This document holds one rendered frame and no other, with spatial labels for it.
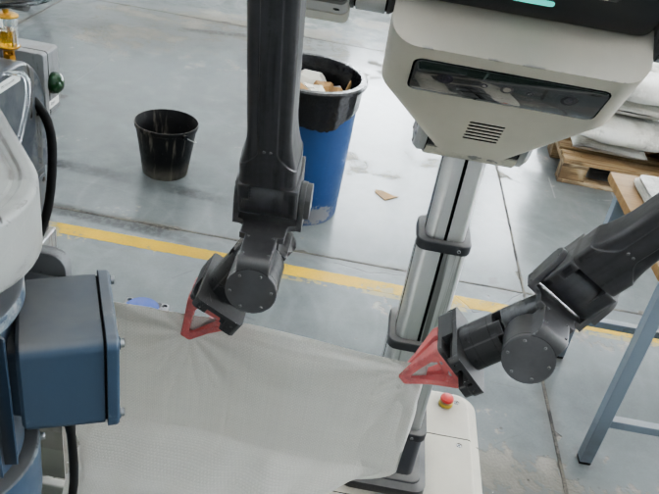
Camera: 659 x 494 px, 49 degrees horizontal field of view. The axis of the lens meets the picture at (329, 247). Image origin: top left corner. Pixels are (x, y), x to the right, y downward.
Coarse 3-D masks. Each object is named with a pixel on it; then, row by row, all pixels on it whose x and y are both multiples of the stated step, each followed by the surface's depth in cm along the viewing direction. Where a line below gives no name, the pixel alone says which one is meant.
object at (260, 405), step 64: (128, 320) 94; (192, 320) 94; (128, 384) 100; (192, 384) 99; (256, 384) 97; (320, 384) 95; (384, 384) 94; (128, 448) 103; (192, 448) 103; (256, 448) 103; (320, 448) 101; (384, 448) 100
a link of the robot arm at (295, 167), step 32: (256, 0) 61; (288, 0) 60; (256, 32) 63; (288, 32) 63; (256, 64) 66; (288, 64) 65; (256, 96) 69; (288, 96) 68; (256, 128) 72; (288, 128) 72; (256, 160) 75; (288, 160) 75; (256, 192) 80; (288, 192) 79
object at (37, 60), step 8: (24, 40) 97; (32, 40) 98; (24, 48) 95; (32, 48) 95; (40, 48) 96; (48, 48) 96; (56, 48) 97; (0, 56) 95; (16, 56) 94; (24, 56) 94; (32, 56) 94; (40, 56) 94; (48, 56) 96; (56, 56) 98; (32, 64) 95; (40, 64) 95; (48, 64) 96; (56, 64) 98; (40, 72) 95; (40, 80) 96; (48, 96) 98; (48, 104) 98; (56, 104) 101; (48, 112) 99
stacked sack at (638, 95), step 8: (648, 80) 385; (656, 80) 386; (640, 88) 380; (648, 88) 380; (656, 88) 380; (632, 96) 382; (640, 96) 381; (648, 96) 380; (656, 96) 379; (648, 104) 383; (656, 104) 382
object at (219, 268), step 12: (228, 252) 88; (216, 264) 92; (228, 264) 87; (204, 276) 89; (216, 276) 88; (204, 288) 87; (216, 288) 88; (204, 300) 86; (216, 300) 87; (204, 312) 86; (216, 312) 86; (228, 312) 87; (240, 312) 89; (228, 324) 87; (240, 324) 87
